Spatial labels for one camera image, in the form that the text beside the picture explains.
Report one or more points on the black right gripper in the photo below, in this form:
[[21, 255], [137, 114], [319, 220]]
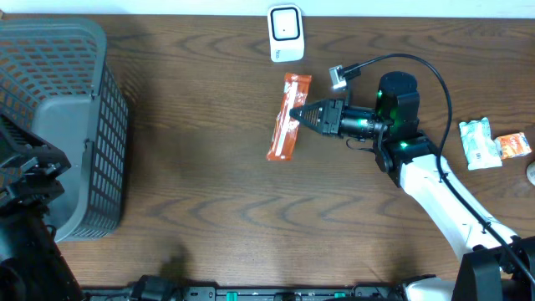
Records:
[[331, 119]]

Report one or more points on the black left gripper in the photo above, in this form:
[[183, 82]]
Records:
[[32, 170]]

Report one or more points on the red white snack packet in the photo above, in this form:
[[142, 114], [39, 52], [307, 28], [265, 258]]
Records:
[[295, 93]]

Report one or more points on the teal white wipes packet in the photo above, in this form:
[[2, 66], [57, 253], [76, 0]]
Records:
[[479, 148]]

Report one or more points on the orange Kleenex tissue pack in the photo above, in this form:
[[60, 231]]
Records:
[[513, 145]]

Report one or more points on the green lid white jar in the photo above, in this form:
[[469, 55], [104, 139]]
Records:
[[530, 172]]

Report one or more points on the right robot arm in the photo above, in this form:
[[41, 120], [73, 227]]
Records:
[[496, 264]]

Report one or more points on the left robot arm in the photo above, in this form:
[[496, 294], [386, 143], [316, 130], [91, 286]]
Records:
[[32, 267]]

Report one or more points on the white barcode scanner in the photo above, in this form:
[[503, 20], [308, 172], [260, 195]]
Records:
[[285, 28]]

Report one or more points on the grey plastic mesh basket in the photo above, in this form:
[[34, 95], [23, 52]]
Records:
[[56, 83]]

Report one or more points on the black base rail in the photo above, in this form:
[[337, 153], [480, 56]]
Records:
[[292, 294]]

